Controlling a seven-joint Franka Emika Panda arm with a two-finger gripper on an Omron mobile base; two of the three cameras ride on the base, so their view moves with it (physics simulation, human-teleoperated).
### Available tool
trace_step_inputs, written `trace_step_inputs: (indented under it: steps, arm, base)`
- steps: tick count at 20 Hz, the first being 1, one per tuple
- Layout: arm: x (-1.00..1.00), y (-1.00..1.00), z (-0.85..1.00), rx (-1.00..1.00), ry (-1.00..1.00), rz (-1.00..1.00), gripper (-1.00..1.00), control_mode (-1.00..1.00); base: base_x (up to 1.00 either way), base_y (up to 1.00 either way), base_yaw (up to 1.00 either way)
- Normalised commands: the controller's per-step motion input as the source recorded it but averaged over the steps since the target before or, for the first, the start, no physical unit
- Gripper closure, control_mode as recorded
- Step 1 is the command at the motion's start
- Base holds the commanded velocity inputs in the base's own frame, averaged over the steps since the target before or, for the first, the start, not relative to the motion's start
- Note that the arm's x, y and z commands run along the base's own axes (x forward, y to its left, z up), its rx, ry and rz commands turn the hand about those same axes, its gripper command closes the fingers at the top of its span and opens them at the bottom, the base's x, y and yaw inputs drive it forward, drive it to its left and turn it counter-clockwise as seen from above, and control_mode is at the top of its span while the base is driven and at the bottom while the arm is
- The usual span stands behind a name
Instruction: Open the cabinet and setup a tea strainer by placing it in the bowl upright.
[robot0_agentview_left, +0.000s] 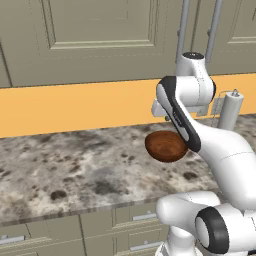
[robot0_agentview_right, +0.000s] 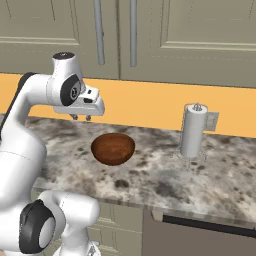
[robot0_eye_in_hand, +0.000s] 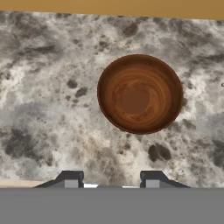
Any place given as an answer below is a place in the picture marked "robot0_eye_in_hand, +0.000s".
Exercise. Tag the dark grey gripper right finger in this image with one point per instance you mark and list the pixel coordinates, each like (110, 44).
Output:
(152, 176)

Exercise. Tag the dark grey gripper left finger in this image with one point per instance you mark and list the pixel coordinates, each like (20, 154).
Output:
(71, 176)

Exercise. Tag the brown wooden bowl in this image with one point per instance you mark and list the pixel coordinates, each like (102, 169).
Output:
(140, 94)

